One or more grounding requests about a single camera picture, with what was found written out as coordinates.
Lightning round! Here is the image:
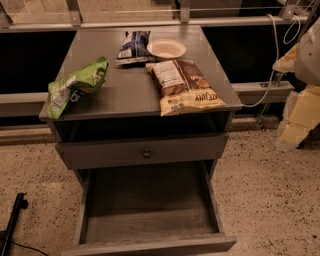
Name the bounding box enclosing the green rice chip bag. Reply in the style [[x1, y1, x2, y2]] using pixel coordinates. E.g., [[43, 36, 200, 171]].
[[47, 57, 108, 120]]

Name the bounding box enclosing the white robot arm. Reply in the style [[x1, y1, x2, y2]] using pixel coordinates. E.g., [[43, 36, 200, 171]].
[[273, 18, 320, 151]]

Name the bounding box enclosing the brown and yellow chip bag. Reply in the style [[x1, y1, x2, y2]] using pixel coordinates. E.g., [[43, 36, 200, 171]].
[[146, 59, 224, 116]]

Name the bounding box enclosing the round drawer knob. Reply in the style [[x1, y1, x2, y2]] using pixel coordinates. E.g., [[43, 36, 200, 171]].
[[143, 150, 151, 159]]

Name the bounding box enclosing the blue chip bag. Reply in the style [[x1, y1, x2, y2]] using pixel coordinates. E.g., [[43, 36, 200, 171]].
[[115, 31, 154, 65]]

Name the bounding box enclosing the grey wooden drawer cabinet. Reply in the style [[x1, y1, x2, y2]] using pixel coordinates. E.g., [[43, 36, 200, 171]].
[[48, 25, 241, 171]]

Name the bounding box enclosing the open grey bottom drawer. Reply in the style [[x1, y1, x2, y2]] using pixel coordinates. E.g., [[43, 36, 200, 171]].
[[61, 162, 237, 256]]

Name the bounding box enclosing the closed grey middle drawer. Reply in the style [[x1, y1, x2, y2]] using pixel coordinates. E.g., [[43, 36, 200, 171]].
[[56, 133, 228, 170]]

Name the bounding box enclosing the white paper bowl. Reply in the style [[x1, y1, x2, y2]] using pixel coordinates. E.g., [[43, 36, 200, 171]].
[[147, 39, 186, 59]]

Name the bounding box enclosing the metal window railing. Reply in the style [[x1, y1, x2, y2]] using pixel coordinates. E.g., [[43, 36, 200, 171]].
[[0, 0, 319, 33]]

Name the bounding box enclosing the black metal leg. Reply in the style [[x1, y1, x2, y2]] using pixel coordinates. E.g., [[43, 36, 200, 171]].
[[0, 193, 28, 256]]

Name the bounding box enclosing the white cable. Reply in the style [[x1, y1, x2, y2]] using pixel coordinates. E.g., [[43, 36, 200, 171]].
[[240, 0, 318, 109]]

